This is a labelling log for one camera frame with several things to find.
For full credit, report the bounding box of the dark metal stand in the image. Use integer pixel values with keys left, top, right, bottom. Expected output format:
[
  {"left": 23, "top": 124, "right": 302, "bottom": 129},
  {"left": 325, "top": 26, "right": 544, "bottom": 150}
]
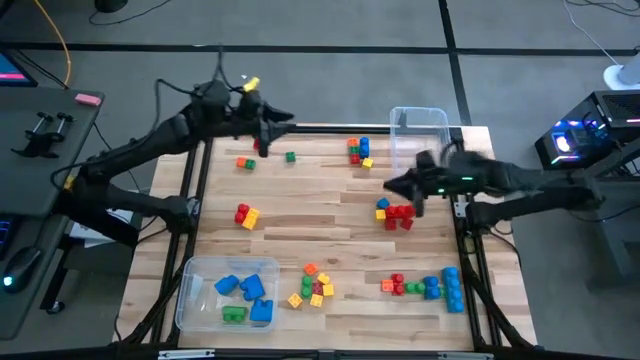
[{"left": 549, "top": 139, "right": 640, "bottom": 294}]

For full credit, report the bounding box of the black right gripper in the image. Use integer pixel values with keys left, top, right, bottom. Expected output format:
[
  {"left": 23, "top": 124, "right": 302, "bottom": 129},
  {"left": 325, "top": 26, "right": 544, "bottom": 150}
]
[{"left": 383, "top": 149, "right": 496, "bottom": 219}]

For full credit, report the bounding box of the backlit keyboard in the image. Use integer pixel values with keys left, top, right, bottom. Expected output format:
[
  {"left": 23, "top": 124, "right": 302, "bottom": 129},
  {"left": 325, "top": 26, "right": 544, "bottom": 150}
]
[{"left": 0, "top": 214, "right": 14, "bottom": 261}]

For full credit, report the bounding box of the lit computer case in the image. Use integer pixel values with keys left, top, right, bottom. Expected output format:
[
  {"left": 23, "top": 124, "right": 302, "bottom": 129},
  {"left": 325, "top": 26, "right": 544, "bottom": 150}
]
[{"left": 533, "top": 89, "right": 640, "bottom": 175}]

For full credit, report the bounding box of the silver metal bracket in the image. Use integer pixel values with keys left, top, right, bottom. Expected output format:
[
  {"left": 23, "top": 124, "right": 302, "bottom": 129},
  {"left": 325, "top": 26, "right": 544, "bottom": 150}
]
[{"left": 157, "top": 348, "right": 217, "bottom": 360}]

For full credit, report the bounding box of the large red block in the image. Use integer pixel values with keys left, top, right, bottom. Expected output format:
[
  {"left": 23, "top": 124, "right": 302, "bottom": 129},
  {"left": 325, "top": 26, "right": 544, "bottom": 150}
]
[{"left": 384, "top": 203, "right": 416, "bottom": 220}]

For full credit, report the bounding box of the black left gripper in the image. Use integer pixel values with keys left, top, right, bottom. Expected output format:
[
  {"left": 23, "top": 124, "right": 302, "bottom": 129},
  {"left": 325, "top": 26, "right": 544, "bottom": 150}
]
[{"left": 227, "top": 89, "right": 297, "bottom": 159}]

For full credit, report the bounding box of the black metal table frame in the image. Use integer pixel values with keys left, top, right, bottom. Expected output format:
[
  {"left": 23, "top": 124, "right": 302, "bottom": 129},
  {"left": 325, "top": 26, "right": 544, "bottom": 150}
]
[{"left": 119, "top": 122, "right": 539, "bottom": 354}]

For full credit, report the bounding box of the computer monitor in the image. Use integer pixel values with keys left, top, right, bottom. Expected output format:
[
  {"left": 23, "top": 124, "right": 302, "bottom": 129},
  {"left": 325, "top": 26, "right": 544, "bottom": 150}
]
[{"left": 0, "top": 48, "right": 39, "bottom": 89}]

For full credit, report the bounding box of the white cable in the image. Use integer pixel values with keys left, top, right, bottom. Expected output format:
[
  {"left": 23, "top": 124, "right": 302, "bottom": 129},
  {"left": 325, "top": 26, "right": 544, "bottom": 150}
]
[{"left": 562, "top": 0, "right": 624, "bottom": 69}]

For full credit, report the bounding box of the large green block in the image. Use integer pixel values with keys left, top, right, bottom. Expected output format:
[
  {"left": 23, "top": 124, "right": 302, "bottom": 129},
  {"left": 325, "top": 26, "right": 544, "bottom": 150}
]
[{"left": 221, "top": 305, "right": 248, "bottom": 324}]

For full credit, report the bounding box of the white tower fan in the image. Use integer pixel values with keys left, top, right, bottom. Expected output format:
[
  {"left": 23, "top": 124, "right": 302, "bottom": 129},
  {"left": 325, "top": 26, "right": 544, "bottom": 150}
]
[{"left": 601, "top": 49, "right": 640, "bottom": 92}]

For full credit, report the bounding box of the large blue block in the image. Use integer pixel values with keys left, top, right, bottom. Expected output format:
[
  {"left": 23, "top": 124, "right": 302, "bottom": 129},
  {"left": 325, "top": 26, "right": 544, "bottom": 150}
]
[
  {"left": 238, "top": 273, "right": 267, "bottom": 303},
  {"left": 248, "top": 298, "right": 275, "bottom": 323}
]

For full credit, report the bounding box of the long blue block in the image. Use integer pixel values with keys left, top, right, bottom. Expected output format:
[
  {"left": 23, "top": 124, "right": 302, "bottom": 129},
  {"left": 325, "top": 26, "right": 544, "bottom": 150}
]
[{"left": 441, "top": 265, "right": 466, "bottom": 315}]

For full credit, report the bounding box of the medium blue block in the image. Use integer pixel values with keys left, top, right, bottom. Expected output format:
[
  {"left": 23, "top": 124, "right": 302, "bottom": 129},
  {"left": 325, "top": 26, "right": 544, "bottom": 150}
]
[{"left": 423, "top": 275, "right": 442, "bottom": 302}]

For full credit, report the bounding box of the black clamp bracket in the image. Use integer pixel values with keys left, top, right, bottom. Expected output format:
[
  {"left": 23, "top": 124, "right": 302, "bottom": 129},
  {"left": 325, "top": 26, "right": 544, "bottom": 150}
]
[{"left": 9, "top": 110, "right": 77, "bottom": 160}]

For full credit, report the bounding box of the white cardboard box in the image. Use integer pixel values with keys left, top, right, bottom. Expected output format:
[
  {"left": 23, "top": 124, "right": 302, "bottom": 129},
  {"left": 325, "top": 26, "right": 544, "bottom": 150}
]
[{"left": 68, "top": 209, "right": 142, "bottom": 250}]

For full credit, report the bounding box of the dark grey side desk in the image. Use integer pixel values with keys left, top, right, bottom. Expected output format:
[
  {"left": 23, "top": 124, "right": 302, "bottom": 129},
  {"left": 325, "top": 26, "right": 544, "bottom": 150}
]
[{"left": 0, "top": 85, "right": 105, "bottom": 217}]

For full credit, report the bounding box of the yellow cable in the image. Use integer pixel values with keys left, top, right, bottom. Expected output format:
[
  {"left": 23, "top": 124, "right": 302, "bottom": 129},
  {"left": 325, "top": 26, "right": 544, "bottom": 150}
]
[{"left": 32, "top": 0, "right": 74, "bottom": 90}]

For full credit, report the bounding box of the black computer mouse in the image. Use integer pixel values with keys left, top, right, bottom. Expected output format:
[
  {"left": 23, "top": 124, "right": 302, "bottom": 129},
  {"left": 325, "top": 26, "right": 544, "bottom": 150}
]
[{"left": 1, "top": 244, "right": 44, "bottom": 295}]

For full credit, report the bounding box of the dark low desk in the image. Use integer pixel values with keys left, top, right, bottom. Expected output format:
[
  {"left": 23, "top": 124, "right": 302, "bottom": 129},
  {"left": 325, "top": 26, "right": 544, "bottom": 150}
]
[{"left": 0, "top": 213, "right": 71, "bottom": 342}]

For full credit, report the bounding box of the black round base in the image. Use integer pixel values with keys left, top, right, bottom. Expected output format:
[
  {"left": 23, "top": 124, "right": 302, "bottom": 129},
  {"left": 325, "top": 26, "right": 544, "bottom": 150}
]
[{"left": 93, "top": 0, "right": 130, "bottom": 14}]

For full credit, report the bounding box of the clear labelled plastic bin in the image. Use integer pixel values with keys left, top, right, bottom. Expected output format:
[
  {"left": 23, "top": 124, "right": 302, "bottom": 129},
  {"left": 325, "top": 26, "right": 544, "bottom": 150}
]
[{"left": 174, "top": 255, "right": 281, "bottom": 335}]

